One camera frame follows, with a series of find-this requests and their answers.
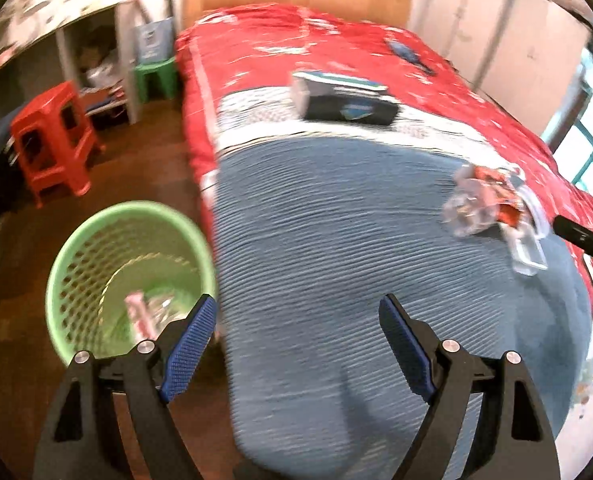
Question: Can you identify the pink snack wrapper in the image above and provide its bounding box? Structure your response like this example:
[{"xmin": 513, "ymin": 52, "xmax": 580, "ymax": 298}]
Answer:
[{"xmin": 124, "ymin": 292, "xmax": 158, "ymax": 343}]

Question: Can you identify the green plastic waste basket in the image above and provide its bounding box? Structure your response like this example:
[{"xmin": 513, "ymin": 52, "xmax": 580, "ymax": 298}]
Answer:
[{"xmin": 45, "ymin": 201, "xmax": 218, "ymax": 367}]

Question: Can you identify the clear plastic cup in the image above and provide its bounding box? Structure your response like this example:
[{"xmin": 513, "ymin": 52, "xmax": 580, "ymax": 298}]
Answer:
[
  {"xmin": 146, "ymin": 297, "xmax": 193, "ymax": 337},
  {"xmin": 441, "ymin": 167, "xmax": 497, "ymax": 239}
]

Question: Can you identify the red plastic stool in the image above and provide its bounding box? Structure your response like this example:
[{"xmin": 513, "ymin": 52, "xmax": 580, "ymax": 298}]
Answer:
[{"xmin": 10, "ymin": 80, "xmax": 106, "ymax": 209}]

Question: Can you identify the green plastic stool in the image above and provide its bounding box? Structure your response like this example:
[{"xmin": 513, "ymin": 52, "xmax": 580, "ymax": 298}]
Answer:
[{"xmin": 134, "ymin": 57, "xmax": 180, "ymax": 102}]

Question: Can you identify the light blue shopping bag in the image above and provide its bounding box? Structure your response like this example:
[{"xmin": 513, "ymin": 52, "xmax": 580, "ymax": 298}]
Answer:
[{"xmin": 135, "ymin": 19, "xmax": 174, "ymax": 63}]

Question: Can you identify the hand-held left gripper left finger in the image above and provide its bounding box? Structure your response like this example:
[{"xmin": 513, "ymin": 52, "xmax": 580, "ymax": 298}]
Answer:
[{"xmin": 32, "ymin": 294, "xmax": 218, "ymax": 480}]

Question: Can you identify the white wardrobe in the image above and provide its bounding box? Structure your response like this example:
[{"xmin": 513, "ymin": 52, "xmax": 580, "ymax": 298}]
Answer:
[{"xmin": 409, "ymin": 0, "xmax": 593, "ymax": 137}]

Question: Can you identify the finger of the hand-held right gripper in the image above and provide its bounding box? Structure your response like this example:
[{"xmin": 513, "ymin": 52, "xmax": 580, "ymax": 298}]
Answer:
[{"xmin": 553, "ymin": 215, "xmax": 593, "ymax": 277}]

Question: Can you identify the blue ribbed blanket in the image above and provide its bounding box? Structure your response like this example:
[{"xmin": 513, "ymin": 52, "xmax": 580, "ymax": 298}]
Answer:
[{"xmin": 210, "ymin": 94, "xmax": 593, "ymax": 480}]

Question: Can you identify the white plastic bag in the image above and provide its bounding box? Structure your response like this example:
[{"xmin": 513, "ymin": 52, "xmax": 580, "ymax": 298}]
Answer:
[{"xmin": 86, "ymin": 52, "xmax": 128, "ymax": 90}]

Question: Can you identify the blue toy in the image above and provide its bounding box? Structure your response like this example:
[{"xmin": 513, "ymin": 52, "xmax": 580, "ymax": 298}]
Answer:
[{"xmin": 383, "ymin": 37, "xmax": 436, "ymax": 77}]

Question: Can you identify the dark cardboard box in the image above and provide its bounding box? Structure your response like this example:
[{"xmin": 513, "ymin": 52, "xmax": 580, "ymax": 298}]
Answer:
[{"xmin": 291, "ymin": 70, "xmax": 400, "ymax": 127}]

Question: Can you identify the wooden desk with shelves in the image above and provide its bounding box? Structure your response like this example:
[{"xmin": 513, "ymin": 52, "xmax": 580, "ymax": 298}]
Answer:
[{"xmin": 0, "ymin": 0, "xmax": 143, "ymax": 127}]

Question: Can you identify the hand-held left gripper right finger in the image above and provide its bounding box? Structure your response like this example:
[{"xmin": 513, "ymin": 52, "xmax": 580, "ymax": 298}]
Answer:
[{"xmin": 379, "ymin": 294, "xmax": 561, "ymax": 480}]

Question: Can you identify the dark striped stick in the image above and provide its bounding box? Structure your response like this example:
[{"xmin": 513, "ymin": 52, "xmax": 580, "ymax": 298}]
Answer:
[{"xmin": 128, "ymin": 0, "xmax": 153, "ymax": 27}]

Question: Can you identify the bed with red bedspread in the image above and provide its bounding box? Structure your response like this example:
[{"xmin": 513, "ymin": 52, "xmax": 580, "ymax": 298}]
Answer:
[{"xmin": 175, "ymin": 4, "xmax": 593, "ymax": 291}]

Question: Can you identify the brown cardboard box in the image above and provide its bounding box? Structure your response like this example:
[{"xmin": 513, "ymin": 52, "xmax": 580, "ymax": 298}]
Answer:
[{"xmin": 79, "ymin": 42, "xmax": 118, "ymax": 68}]

